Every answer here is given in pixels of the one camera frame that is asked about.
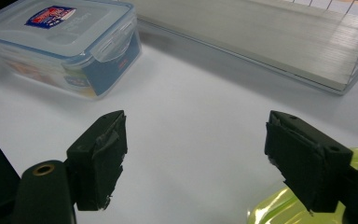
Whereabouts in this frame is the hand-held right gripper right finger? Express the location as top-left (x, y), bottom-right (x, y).
top-left (264, 110), bottom-right (354, 213)

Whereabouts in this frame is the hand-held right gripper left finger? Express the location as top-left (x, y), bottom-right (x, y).
top-left (66, 110), bottom-right (129, 212)

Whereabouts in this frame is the green lidded food container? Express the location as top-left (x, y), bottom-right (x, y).
top-left (246, 147), bottom-right (358, 224)

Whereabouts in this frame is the clear lidded food container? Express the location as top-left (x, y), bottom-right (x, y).
top-left (0, 0), bottom-right (143, 101)

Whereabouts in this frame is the white wire basket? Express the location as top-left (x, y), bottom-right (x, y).
top-left (130, 0), bottom-right (358, 96)

